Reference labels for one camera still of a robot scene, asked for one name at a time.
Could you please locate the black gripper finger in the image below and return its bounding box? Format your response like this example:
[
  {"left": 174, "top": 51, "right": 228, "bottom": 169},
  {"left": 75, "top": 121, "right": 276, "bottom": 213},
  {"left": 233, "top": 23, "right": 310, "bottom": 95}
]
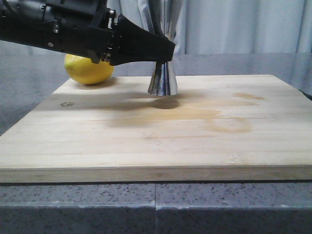
[{"left": 109, "top": 14, "right": 175, "bottom": 66}]

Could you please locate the yellow lemon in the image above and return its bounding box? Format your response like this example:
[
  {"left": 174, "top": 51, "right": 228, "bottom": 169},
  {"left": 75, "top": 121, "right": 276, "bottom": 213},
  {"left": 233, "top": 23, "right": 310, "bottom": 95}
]
[{"left": 64, "top": 54, "right": 114, "bottom": 85}]

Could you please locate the grey curtain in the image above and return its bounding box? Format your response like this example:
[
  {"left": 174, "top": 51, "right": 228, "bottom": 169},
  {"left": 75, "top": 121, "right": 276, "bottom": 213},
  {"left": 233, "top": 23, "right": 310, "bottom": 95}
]
[{"left": 0, "top": 0, "right": 312, "bottom": 56}]

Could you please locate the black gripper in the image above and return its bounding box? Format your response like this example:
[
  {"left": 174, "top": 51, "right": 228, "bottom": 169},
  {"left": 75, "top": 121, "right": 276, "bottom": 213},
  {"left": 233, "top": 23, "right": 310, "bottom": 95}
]
[{"left": 0, "top": 0, "right": 121, "bottom": 64}]

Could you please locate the wooden cutting board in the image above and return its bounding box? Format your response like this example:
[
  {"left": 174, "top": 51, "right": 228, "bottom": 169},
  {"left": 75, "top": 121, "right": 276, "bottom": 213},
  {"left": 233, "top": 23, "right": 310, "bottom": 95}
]
[{"left": 0, "top": 75, "right": 312, "bottom": 183}]

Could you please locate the steel double jigger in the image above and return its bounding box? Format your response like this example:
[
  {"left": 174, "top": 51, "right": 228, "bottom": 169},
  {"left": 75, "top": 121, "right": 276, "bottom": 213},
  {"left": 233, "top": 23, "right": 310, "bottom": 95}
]
[{"left": 146, "top": 0, "right": 183, "bottom": 96}]

